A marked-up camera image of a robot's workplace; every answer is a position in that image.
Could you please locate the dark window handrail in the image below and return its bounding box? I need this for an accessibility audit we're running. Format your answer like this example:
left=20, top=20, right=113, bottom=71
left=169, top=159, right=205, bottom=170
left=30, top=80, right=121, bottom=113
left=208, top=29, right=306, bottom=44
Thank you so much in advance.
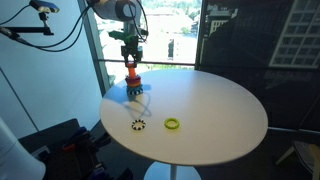
left=98, top=58, right=197, bottom=67

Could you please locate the orange peg holder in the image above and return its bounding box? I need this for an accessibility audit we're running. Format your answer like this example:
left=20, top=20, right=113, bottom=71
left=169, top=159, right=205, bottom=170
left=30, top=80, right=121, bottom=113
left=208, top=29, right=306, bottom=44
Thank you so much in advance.
left=126, top=61, right=138, bottom=78

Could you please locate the blue black spotted ring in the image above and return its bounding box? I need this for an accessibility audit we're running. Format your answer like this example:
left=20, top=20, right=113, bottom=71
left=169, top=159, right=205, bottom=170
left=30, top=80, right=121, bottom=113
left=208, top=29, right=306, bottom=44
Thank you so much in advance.
left=126, top=87, right=144, bottom=97

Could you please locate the white rounded robot cover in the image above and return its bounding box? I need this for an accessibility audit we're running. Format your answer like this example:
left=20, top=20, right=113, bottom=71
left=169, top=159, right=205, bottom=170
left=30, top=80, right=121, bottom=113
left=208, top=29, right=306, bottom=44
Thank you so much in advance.
left=0, top=116, right=47, bottom=180

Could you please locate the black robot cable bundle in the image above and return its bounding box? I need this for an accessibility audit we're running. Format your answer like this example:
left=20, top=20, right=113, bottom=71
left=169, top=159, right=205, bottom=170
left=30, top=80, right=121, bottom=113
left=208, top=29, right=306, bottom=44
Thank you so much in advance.
left=0, top=0, right=150, bottom=53

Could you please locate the orange handled black clamp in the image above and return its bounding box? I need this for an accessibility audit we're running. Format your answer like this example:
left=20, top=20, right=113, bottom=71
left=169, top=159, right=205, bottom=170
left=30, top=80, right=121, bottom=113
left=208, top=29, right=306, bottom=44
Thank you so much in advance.
left=62, top=126, right=91, bottom=153

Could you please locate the lime green beaded ring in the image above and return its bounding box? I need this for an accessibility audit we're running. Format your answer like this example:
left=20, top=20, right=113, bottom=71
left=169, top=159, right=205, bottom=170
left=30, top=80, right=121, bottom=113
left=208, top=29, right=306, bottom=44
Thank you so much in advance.
left=163, top=117, right=181, bottom=131

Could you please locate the light wooden leg chair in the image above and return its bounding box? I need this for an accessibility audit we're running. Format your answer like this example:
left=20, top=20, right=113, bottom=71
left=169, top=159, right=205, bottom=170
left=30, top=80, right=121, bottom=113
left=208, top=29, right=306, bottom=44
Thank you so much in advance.
left=275, top=139, right=320, bottom=180

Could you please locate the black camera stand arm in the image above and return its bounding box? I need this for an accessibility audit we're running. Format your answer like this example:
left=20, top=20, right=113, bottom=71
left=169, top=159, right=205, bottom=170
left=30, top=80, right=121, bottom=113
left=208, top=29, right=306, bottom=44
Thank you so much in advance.
left=0, top=12, right=55, bottom=37

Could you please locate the white table pedestal base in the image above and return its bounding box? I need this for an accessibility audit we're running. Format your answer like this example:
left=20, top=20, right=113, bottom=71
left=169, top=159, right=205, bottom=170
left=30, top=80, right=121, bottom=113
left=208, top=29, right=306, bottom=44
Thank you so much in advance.
left=143, top=161, right=203, bottom=180

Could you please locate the blue grey external camera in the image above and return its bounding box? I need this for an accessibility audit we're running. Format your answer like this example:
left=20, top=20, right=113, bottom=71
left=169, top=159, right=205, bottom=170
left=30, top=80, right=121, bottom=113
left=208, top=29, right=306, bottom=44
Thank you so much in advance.
left=29, top=0, right=60, bottom=14

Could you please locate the pink toothed ring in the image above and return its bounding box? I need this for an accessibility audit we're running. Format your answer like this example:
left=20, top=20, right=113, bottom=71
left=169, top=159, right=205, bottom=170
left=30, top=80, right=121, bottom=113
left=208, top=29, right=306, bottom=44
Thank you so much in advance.
left=124, top=75, right=142, bottom=83

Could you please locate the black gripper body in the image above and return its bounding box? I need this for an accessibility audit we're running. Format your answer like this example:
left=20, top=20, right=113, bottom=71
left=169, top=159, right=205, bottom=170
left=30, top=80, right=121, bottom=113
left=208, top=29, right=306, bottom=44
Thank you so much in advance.
left=120, top=33, right=144, bottom=56

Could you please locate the thin black camera cable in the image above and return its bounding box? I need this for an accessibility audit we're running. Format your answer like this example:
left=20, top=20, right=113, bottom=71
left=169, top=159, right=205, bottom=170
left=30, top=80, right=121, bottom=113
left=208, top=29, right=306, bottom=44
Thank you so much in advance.
left=0, top=3, right=31, bottom=26

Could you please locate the black white striped ring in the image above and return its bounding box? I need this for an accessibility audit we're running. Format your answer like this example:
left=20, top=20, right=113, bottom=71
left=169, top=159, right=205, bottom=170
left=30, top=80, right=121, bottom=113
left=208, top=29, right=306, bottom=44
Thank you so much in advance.
left=131, top=118, right=147, bottom=132

